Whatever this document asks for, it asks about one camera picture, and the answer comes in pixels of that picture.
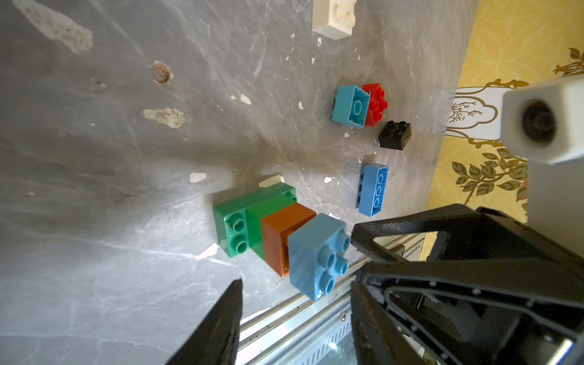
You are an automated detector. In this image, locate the long blue lego brick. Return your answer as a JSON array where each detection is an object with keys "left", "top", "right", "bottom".
[{"left": 357, "top": 164, "right": 389, "bottom": 217}]

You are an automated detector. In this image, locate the aluminium rail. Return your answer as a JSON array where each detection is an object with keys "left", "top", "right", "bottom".
[{"left": 234, "top": 232, "right": 427, "bottom": 365}]

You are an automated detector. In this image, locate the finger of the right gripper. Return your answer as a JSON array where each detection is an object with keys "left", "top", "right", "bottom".
[
  {"left": 351, "top": 204, "right": 481, "bottom": 262},
  {"left": 357, "top": 258, "right": 583, "bottom": 364}
]

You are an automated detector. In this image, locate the teal lego brick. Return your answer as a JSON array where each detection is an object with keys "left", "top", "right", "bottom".
[{"left": 332, "top": 85, "right": 370, "bottom": 129}]

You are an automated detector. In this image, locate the white lego brick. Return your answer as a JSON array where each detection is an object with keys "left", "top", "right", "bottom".
[{"left": 312, "top": 0, "right": 357, "bottom": 40}]

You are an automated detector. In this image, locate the long green lego brick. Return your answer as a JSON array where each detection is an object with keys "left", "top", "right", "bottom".
[{"left": 213, "top": 182, "right": 297, "bottom": 259}]

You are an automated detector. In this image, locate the brown lego brick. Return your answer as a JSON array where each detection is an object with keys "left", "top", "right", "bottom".
[{"left": 262, "top": 203, "right": 316, "bottom": 278}]

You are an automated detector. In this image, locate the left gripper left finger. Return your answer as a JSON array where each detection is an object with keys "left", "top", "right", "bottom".
[{"left": 167, "top": 279, "right": 243, "bottom": 365}]

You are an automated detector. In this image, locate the red lego brick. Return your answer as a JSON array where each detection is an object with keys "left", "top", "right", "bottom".
[{"left": 363, "top": 84, "right": 388, "bottom": 127}]

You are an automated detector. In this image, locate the black lego brick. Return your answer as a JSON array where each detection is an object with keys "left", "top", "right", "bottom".
[{"left": 378, "top": 121, "right": 412, "bottom": 151}]

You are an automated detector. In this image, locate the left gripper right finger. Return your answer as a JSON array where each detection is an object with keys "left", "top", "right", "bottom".
[{"left": 351, "top": 280, "right": 427, "bottom": 364}]

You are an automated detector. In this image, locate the light blue lego brick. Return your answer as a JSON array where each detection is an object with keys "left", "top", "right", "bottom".
[{"left": 288, "top": 214, "right": 350, "bottom": 301}]

